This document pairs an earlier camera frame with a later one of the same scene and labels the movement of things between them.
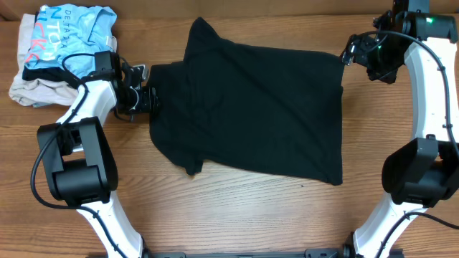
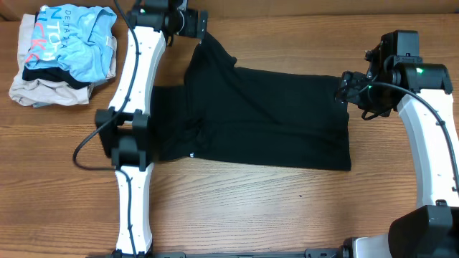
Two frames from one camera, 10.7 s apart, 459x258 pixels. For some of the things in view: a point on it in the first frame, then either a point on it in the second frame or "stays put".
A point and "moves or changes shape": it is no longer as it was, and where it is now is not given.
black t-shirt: x=251 y=105 moves or changes shape
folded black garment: x=57 y=76 stays put
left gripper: x=148 y=94 to x=191 y=29
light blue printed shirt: x=69 y=36 stays put
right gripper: x=361 y=57 to x=348 y=91
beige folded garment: x=41 y=91 stays put
